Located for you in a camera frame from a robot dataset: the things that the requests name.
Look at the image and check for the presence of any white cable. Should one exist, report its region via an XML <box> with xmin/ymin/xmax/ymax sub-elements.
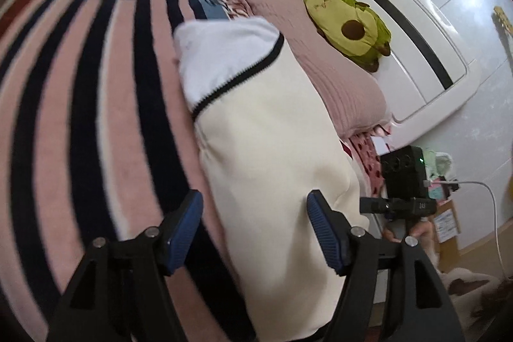
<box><xmin>427</xmin><ymin>179</ymin><xmax>508</xmax><ymax>280</ymax></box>

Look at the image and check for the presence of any green avocado plush toy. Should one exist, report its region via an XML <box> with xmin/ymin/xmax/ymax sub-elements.
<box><xmin>302</xmin><ymin>0</ymin><xmax>392</xmax><ymax>73</ymax></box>

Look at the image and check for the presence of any person's right hand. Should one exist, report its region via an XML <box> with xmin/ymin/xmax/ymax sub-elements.
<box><xmin>382</xmin><ymin>220</ymin><xmax>439</xmax><ymax>259</ymax></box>

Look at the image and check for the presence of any pale green soft toy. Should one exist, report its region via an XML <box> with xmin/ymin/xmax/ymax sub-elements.
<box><xmin>421</xmin><ymin>149</ymin><xmax>454</xmax><ymax>184</ymax></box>

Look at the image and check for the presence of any pink dotted cloth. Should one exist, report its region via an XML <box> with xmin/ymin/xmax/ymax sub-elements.
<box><xmin>340</xmin><ymin>133</ymin><xmax>389</xmax><ymax>196</ymax></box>

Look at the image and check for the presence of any yellow wooden object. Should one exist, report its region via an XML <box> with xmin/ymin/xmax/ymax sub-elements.
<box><xmin>492</xmin><ymin>5</ymin><xmax>513</xmax><ymax>36</ymax></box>

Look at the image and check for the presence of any pink knitted pillow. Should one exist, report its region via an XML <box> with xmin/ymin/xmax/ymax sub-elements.
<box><xmin>224</xmin><ymin>0</ymin><xmax>392</xmax><ymax>140</ymax></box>

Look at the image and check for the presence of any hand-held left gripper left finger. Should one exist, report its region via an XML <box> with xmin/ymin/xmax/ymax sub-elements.
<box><xmin>45</xmin><ymin>189</ymin><xmax>204</xmax><ymax>342</ymax></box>

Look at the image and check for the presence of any cardboard box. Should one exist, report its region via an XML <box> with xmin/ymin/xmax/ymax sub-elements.
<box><xmin>433</xmin><ymin>200</ymin><xmax>461</xmax><ymax>248</ymax></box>

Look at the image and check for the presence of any cream zip jacket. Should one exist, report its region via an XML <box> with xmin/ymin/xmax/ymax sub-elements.
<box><xmin>173</xmin><ymin>17</ymin><xmax>363</xmax><ymax>338</ymax></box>

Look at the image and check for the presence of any pink striped blanket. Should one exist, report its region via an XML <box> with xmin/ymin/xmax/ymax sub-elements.
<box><xmin>0</xmin><ymin>0</ymin><xmax>257</xmax><ymax>342</ymax></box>

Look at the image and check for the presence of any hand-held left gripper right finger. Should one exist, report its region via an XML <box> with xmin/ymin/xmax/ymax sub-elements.
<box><xmin>307</xmin><ymin>189</ymin><xmax>468</xmax><ymax>342</ymax></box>

